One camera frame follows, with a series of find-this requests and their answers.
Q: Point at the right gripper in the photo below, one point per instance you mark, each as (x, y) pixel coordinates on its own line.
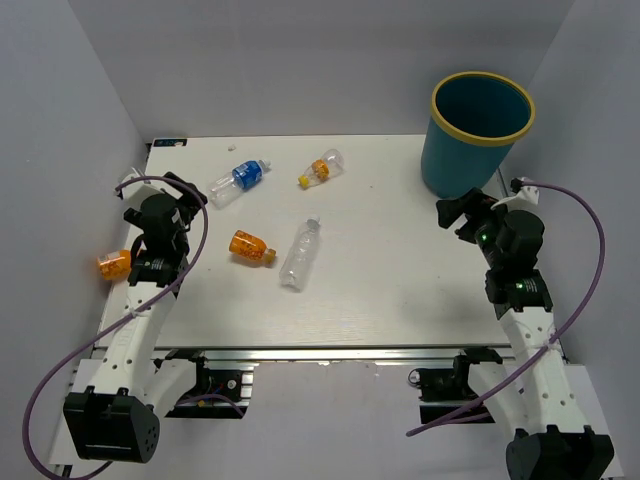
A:
(476, 205)

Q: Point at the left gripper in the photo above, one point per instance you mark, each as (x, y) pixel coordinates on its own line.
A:
(188, 204)

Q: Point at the orange bottle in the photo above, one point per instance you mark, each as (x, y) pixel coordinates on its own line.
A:
(249, 250)
(115, 265)

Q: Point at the blue label clear bottle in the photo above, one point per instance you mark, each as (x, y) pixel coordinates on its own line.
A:
(237, 181)

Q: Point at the yellow cap clear bottle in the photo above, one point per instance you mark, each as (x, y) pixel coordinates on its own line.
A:
(326, 167)

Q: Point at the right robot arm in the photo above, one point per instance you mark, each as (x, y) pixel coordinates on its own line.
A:
(548, 436)

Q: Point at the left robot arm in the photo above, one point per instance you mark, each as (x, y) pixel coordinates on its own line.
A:
(117, 417)

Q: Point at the teal bin with yellow rim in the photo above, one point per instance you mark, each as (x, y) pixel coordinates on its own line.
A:
(475, 119)

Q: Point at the blue table label sticker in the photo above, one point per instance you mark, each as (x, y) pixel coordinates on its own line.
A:
(169, 142)

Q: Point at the large clear plastic bottle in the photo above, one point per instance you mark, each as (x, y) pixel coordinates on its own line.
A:
(297, 266)

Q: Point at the aluminium table front rail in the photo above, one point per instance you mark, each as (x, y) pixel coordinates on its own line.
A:
(322, 354)

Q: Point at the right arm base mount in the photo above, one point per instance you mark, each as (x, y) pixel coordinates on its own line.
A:
(443, 390)

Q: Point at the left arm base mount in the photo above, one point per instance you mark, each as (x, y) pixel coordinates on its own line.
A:
(212, 377)

